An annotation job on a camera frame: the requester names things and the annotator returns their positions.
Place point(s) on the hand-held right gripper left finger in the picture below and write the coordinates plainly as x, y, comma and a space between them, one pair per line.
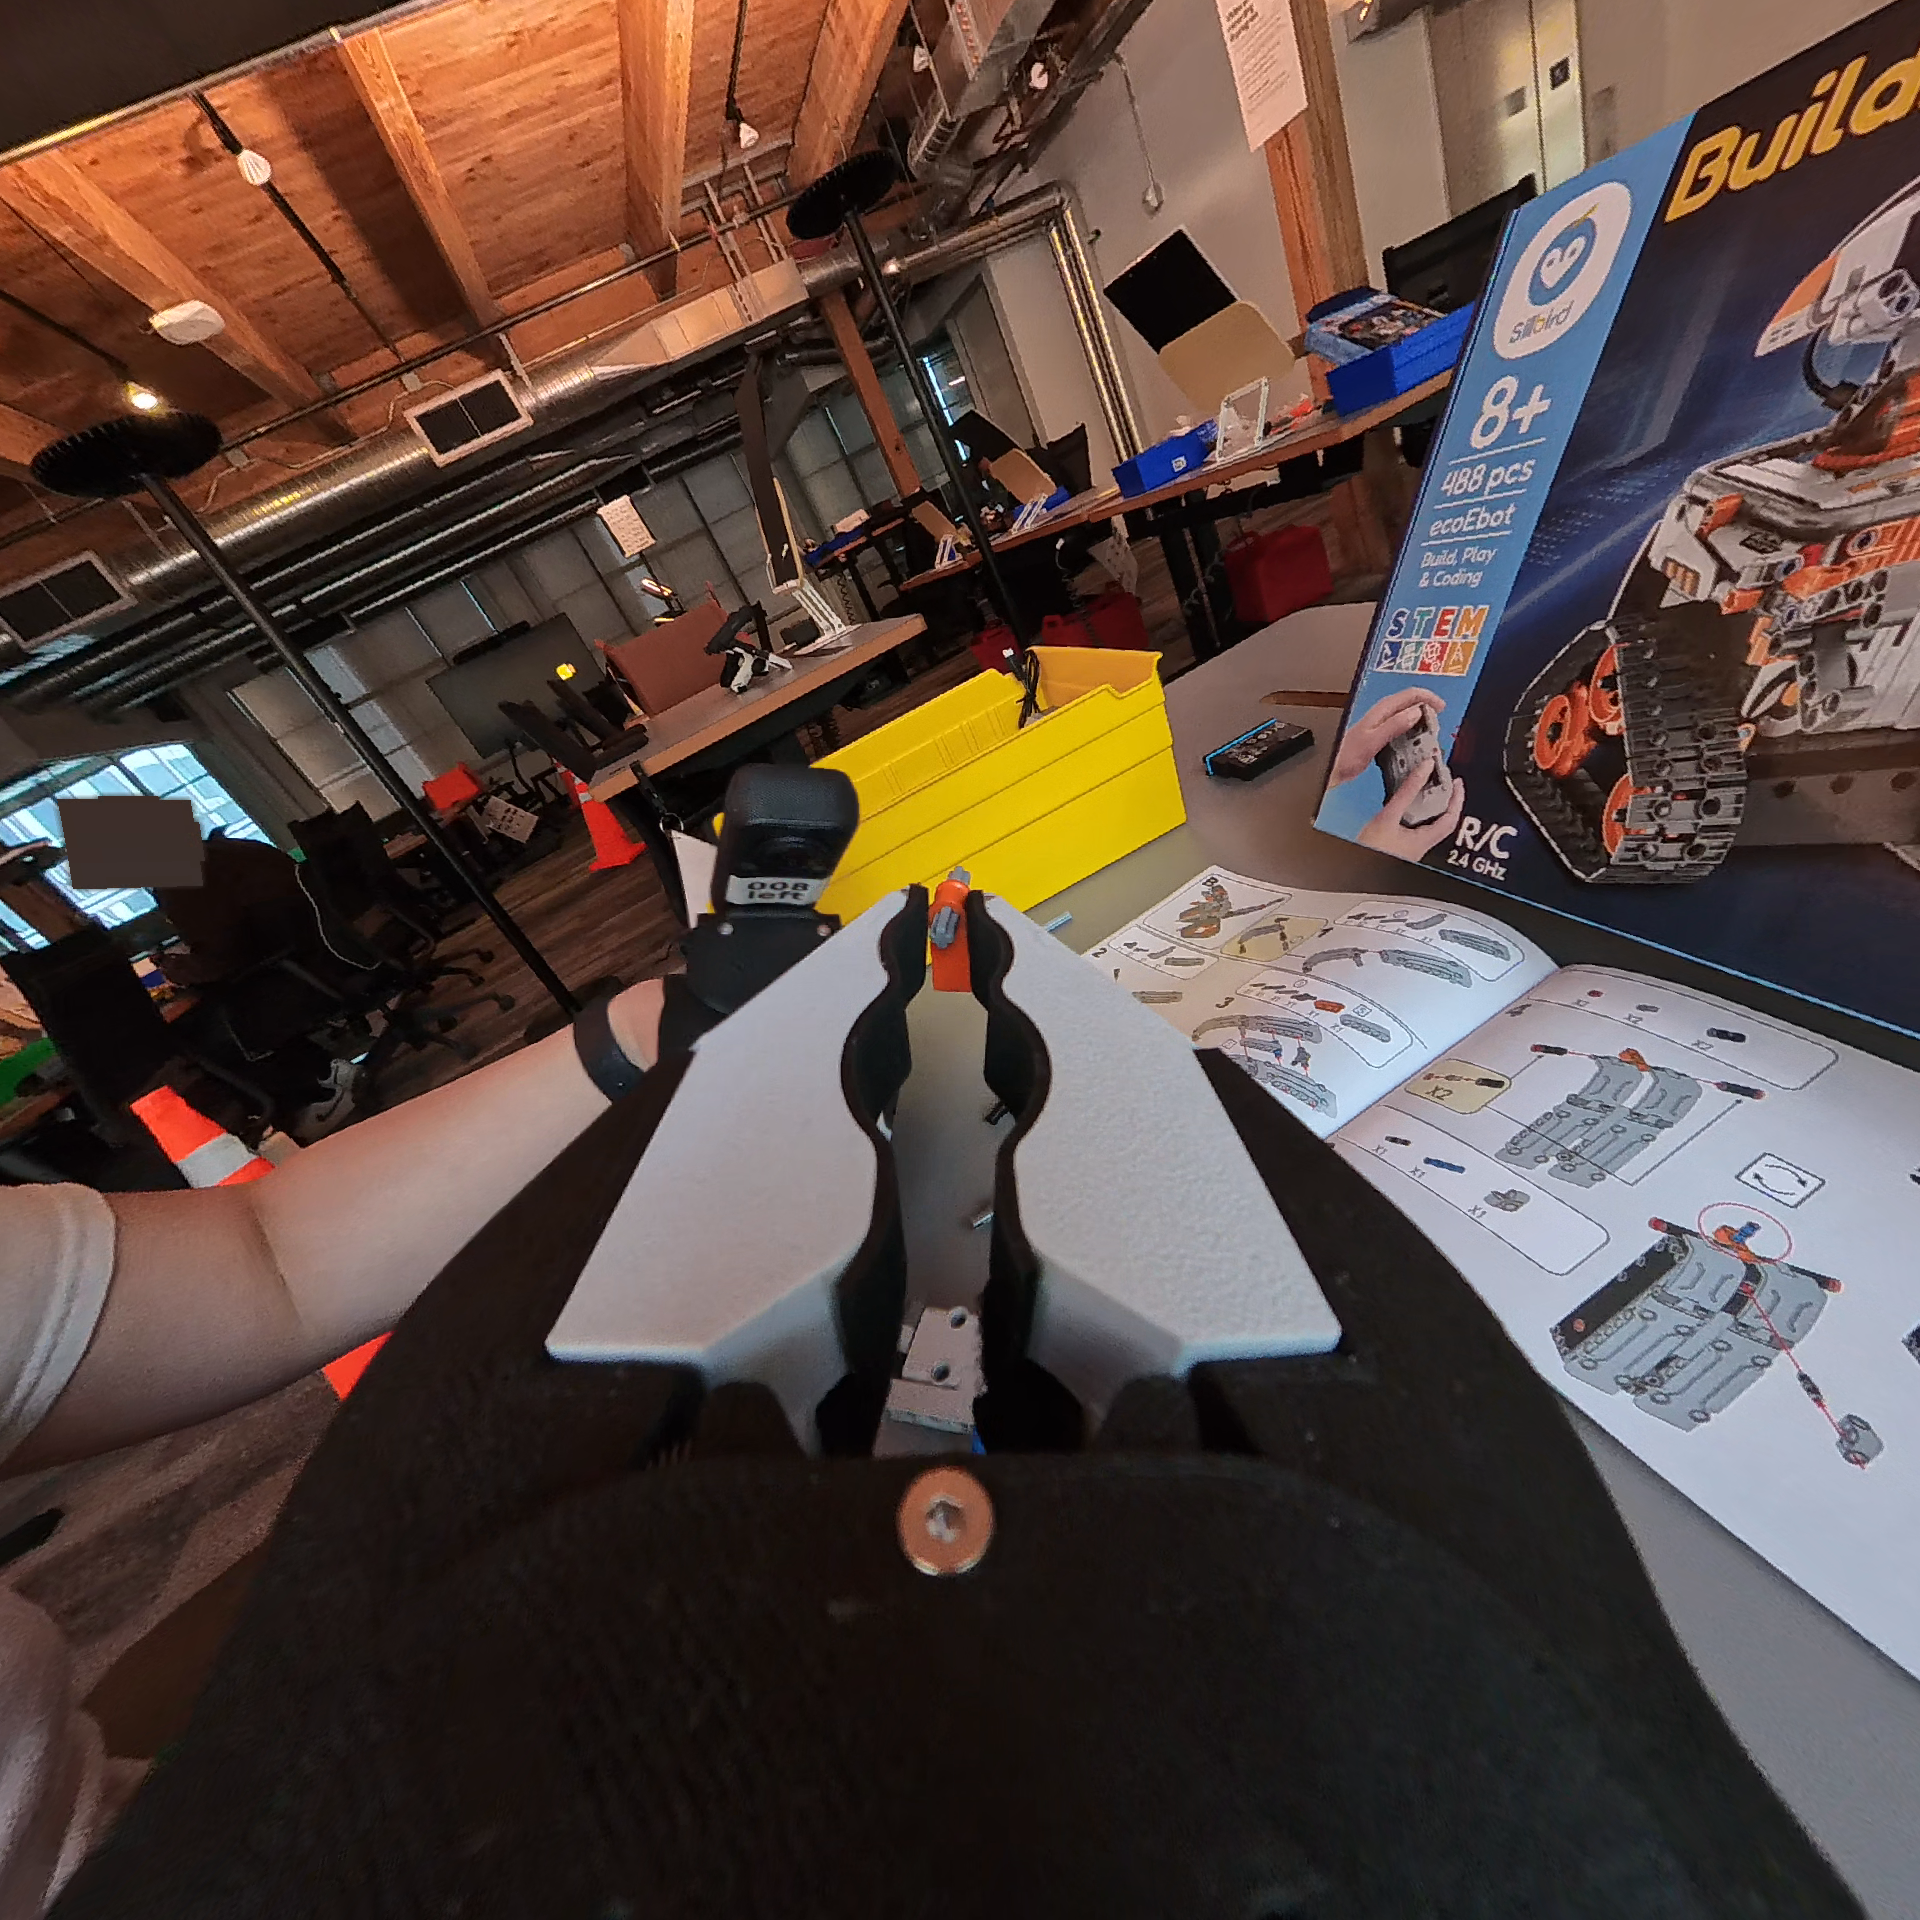
720, 1201

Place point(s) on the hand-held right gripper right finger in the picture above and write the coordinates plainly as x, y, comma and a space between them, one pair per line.
1171, 1201

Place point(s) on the orange connector brick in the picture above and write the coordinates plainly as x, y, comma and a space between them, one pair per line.
952, 954

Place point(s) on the grey brick assembly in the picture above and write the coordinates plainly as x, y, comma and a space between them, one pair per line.
938, 1359

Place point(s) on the person's left forearm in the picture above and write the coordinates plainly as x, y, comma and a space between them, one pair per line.
375, 1201

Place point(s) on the light wooden desk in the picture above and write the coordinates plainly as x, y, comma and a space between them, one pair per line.
779, 674

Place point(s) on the grey desk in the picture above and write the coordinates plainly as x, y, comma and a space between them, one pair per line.
1243, 839

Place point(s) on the orange traffic cone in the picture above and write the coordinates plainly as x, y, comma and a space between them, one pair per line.
194, 1141
604, 825

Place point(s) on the black wristband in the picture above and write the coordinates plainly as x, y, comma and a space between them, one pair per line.
608, 1043

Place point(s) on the yellow plastic bin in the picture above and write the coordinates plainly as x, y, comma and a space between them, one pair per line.
1019, 781

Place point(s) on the red container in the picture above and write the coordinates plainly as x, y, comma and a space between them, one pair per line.
1102, 621
1276, 573

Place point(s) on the flat black device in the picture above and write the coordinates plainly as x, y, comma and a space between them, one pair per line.
1259, 749

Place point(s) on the open instruction booklet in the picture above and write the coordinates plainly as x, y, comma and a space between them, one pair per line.
1650, 1201

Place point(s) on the black office chair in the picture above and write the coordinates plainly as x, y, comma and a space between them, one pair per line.
300, 961

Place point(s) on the ceiling air vent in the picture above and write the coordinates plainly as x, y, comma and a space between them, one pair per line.
60, 597
465, 417

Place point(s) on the blue plastic bin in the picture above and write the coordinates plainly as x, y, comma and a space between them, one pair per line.
1395, 357
1162, 462

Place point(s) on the long wooden workbench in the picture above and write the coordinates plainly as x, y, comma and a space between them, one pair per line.
1276, 450

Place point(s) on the black pole with gear disc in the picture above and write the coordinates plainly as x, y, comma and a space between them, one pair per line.
863, 193
128, 450

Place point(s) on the black beige board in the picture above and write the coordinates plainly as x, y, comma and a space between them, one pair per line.
1200, 323

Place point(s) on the person's white shirt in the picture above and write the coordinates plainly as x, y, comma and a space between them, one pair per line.
44, 1306

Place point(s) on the blue robot kit box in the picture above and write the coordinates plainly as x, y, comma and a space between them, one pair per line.
1650, 600

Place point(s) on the white ceiling device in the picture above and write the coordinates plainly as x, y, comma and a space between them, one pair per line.
188, 320

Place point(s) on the person's pink pants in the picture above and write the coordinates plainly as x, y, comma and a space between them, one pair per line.
31, 1725

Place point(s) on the white paper notice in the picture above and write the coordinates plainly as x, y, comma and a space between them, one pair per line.
1259, 59

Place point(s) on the dark wall screen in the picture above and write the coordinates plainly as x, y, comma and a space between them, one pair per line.
518, 681

